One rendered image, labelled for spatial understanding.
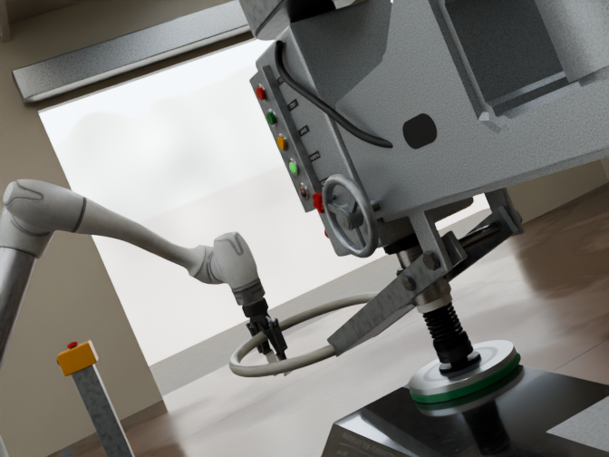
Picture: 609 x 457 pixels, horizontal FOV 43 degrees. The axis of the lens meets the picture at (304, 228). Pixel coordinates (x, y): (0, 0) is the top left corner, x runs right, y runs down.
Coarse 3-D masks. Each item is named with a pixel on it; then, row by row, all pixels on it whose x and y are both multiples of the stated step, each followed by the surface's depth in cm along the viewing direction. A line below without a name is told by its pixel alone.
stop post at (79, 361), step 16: (64, 352) 269; (80, 352) 269; (64, 368) 268; (80, 368) 269; (80, 384) 271; (96, 384) 272; (96, 400) 271; (96, 416) 271; (112, 416) 272; (96, 432) 271; (112, 432) 272; (112, 448) 272; (128, 448) 273
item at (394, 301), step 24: (504, 216) 126; (456, 240) 122; (480, 240) 126; (504, 240) 129; (432, 264) 122; (456, 264) 123; (384, 288) 148; (408, 288) 138; (360, 312) 161; (384, 312) 151; (408, 312) 168; (336, 336) 177; (360, 336) 166
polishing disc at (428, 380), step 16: (480, 352) 148; (496, 352) 144; (512, 352) 140; (432, 368) 151; (480, 368) 138; (496, 368) 136; (416, 384) 144; (432, 384) 140; (448, 384) 137; (464, 384) 136
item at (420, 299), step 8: (416, 248) 142; (400, 256) 144; (408, 256) 143; (416, 256) 142; (400, 264) 145; (408, 264) 143; (400, 272) 143; (440, 280) 142; (432, 288) 142; (440, 288) 142; (448, 288) 143; (424, 296) 142; (432, 296) 142; (440, 296) 142; (416, 304) 144; (424, 304) 143
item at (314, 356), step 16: (336, 304) 225; (352, 304) 223; (288, 320) 226; (304, 320) 227; (256, 336) 220; (240, 352) 210; (320, 352) 181; (240, 368) 193; (256, 368) 187; (272, 368) 184; (288, 368) 182
